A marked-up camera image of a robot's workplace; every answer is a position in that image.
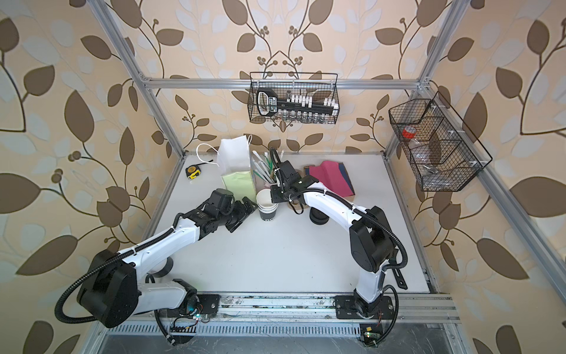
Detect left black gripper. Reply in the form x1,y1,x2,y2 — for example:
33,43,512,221
216,196,259,231

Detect black paper cups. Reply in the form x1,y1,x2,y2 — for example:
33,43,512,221
256,189,278,221

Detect black coffee cup lids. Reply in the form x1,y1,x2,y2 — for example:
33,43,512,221
309,207,330,226

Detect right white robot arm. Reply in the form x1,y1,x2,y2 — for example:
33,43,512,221
271,150,408,319

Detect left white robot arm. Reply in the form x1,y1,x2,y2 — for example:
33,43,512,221
55,189,257,328

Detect pink cup with straws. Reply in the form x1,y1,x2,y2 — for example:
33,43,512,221
251,150,282,187

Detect cardboard tray with napkins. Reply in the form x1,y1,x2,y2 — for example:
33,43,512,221
303,160,355,198

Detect yellow black tape measure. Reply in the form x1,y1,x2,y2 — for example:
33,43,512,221
185,160,212,180

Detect black tool in basket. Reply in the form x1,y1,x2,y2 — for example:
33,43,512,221
256,88,279,117

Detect red capped plastic bottle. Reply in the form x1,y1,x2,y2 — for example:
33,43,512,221
402,125,417,143

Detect back black wire basket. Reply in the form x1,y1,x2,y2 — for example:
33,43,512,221
247,71,340,125

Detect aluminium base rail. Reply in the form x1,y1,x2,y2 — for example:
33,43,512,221
105,291,461,338

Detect side black wire basket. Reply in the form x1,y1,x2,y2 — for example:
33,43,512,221
389,92,492,192

